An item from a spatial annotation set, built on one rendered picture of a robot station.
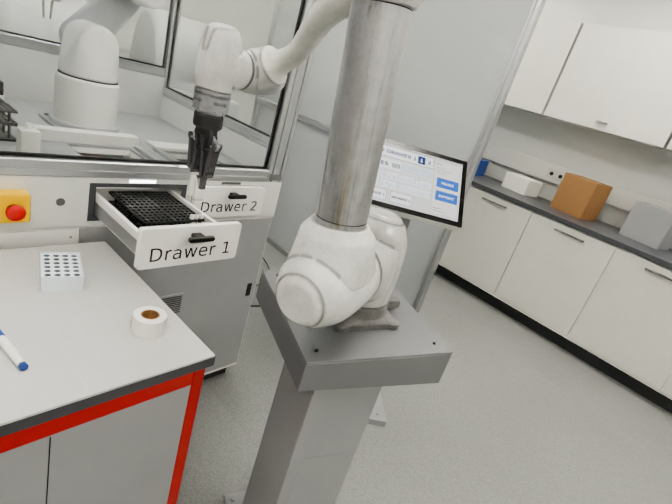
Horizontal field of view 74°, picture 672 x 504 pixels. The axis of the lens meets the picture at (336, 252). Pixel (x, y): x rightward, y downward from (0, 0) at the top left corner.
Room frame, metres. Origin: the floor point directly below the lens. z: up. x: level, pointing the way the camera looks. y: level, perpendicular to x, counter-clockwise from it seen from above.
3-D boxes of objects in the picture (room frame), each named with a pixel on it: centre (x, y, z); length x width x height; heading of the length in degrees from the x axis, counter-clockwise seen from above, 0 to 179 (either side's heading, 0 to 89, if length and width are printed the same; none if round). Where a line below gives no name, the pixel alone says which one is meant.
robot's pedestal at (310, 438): (1.01, -0.09, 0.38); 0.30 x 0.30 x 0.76; 30
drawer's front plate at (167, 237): (1.06, 0.37, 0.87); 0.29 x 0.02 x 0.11; 144
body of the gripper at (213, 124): (1.16, 0.42, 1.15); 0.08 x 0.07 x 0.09; 53
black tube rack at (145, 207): (1.18, 0.53, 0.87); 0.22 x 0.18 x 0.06; 54
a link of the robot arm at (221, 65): (1.17, 0.42, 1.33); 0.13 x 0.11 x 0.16; 155
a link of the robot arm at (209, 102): (1.16, 0.42, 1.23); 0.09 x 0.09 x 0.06
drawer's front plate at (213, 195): (1.48, 0.41, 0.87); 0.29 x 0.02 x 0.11; 144
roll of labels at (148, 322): (0.81, 0.35, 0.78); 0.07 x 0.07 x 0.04
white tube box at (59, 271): (0.90, 0.61, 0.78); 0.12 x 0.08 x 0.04; 38
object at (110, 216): (1.18, 0.54, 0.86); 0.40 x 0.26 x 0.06; 54
